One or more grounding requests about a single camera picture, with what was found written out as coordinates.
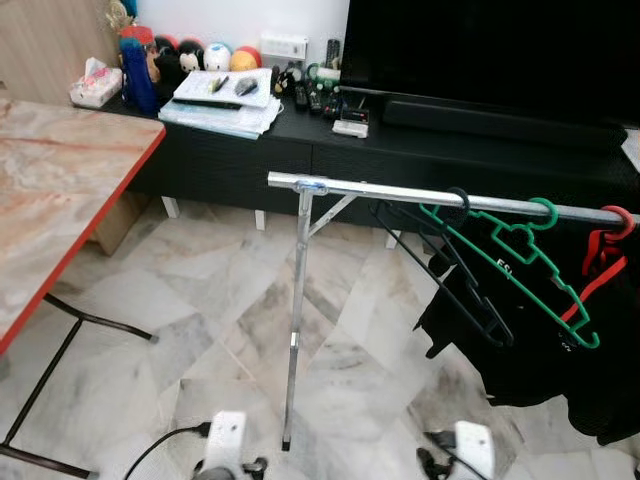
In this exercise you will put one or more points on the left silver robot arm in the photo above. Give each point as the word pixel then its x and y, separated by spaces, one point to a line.
pixel 213 474

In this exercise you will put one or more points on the green plastic hanger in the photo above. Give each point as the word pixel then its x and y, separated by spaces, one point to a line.
pixel 590 338

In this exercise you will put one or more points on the red plastic hanger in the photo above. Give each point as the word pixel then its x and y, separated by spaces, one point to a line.
pixel 595 250

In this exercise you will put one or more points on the black polo shirt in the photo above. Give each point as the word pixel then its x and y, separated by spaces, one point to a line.
pixel 540 380

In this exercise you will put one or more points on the silver metal clothes rack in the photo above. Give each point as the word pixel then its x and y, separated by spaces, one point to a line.
pixel 340 186

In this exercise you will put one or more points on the black TV cabinet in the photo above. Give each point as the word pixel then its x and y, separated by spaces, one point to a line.
pixel 240 165

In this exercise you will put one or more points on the marble red-edged folding table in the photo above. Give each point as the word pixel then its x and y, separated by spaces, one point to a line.
pixel 60 190

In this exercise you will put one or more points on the small white device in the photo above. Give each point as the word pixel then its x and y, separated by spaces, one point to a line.
pixel 352 128

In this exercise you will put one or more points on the stack of white papers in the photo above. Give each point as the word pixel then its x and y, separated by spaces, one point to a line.
pixel 215 112

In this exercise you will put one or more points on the white paper sheet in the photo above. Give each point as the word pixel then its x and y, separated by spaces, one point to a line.
pixel 632 150

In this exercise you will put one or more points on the black computer mouse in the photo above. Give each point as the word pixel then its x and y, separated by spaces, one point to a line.
pixel 246 87

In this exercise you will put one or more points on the yellow black pen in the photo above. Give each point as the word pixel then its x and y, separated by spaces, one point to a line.
pixel 218 83

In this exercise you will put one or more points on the orange ball toy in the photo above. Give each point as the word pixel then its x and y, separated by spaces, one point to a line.
pixel 245 60

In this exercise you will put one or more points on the pink white tissue box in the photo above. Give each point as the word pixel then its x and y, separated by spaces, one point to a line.
pixel 95 92

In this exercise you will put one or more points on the white blue ball toy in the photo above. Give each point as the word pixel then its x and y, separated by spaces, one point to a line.
pixel 217 58

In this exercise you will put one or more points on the black plush toy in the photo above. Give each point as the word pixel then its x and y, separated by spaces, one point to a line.
pixel 170 62

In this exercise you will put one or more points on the black upright remote control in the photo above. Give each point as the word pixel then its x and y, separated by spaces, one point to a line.
pixel 333 53

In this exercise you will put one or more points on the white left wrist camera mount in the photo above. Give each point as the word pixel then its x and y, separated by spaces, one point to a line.
pixel 225 440

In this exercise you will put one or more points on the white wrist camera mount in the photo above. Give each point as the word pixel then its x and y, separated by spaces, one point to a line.
pixel 225 440
pixel 475 448

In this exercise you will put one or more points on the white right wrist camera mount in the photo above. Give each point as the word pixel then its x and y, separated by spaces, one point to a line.
pixel 475 448

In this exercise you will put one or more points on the white wall socket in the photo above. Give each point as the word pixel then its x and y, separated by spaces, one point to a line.
pixel 285 48

